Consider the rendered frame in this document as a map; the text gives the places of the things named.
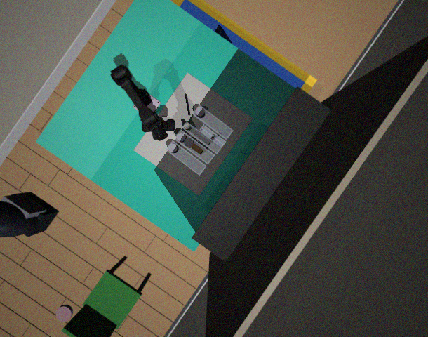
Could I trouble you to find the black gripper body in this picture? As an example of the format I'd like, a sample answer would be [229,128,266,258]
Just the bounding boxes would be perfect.
[142,119,175,132]

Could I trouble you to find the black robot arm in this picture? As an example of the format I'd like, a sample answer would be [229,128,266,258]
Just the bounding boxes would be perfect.
[110,64,168,141]

